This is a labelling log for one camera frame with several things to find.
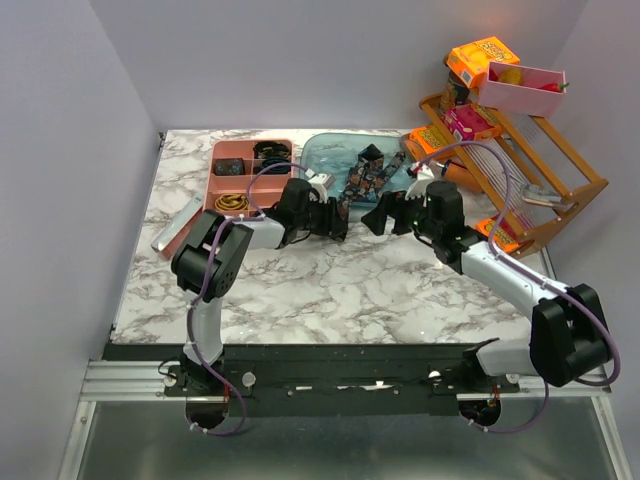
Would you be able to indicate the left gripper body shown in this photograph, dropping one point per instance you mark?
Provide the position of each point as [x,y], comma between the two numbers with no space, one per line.
[315,217]

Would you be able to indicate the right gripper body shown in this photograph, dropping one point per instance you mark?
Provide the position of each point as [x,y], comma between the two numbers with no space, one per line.
[411,216]

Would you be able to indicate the floral patterned necktie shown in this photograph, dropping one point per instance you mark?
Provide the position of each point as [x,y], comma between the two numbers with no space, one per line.
[366,179]

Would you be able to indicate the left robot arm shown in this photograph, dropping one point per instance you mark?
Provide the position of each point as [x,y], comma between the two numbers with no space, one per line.
[208,261]

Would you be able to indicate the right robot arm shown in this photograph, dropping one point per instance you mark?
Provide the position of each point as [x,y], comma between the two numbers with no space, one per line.
[568,331]

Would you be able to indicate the pink compartment organizer tray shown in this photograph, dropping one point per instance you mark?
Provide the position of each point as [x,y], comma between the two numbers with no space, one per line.
[247,175]

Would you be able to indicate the rolled teal tie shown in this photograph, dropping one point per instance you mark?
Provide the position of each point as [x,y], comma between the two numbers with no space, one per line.
[272,166]

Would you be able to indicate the orange bottle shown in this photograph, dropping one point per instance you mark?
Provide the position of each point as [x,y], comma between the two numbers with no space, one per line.
[450,171]

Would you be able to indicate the blue transparent plastic tray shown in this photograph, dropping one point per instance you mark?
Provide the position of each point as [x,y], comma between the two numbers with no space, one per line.
[335,153]

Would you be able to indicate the rolled black tie top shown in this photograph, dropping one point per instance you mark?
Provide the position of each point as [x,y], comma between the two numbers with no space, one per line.
[272,149]

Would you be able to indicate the rolled gold tie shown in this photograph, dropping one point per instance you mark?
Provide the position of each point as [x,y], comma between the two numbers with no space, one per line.
[230,202]

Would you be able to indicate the orange snack box lower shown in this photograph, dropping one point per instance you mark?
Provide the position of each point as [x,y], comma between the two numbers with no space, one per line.
[504,237]

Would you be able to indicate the orange snack box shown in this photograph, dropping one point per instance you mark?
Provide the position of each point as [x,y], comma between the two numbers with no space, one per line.
[424,141]
[504,237]
[470,62]

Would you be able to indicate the orange snack box middle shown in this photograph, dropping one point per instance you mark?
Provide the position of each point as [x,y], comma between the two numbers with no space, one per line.
[424,141]

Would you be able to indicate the rolled dark floral tie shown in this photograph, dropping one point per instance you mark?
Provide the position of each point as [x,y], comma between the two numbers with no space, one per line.
[229,167]

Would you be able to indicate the pink snack box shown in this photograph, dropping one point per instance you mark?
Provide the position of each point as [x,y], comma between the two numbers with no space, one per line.
[471,122]

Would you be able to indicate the wooden dish rack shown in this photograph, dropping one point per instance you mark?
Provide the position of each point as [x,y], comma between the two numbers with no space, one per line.
[531,151]

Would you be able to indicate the brown snack can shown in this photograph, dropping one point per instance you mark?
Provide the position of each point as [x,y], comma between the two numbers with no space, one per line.
[455,93]

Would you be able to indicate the pink silver flat box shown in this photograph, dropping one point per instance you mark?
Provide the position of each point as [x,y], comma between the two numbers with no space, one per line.
[168,240]

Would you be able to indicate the pink rectangular bin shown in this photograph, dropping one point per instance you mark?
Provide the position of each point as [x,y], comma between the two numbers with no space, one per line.
[523,99]

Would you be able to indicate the orange snack box top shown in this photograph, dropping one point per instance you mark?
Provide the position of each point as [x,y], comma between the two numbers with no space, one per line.
[470,62]

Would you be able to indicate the yellow toy fruit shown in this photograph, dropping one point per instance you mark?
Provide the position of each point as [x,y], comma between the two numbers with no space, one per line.
[511,76]

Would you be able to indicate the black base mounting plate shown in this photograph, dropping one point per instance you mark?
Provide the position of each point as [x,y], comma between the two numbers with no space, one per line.
[288,380]

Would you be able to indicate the red toy pepper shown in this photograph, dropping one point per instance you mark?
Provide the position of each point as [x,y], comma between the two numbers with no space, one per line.
[555,87]

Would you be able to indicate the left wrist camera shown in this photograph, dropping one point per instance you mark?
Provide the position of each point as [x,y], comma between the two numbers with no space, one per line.
[320,184]

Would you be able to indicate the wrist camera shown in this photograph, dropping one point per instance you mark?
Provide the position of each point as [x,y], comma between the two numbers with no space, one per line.
[320,184]
[422,176]

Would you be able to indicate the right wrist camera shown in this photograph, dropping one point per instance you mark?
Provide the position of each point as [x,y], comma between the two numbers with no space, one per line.
[422,176]

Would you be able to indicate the aluminium rail frame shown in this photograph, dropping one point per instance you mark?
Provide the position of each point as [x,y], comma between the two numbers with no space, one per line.
[127,428]

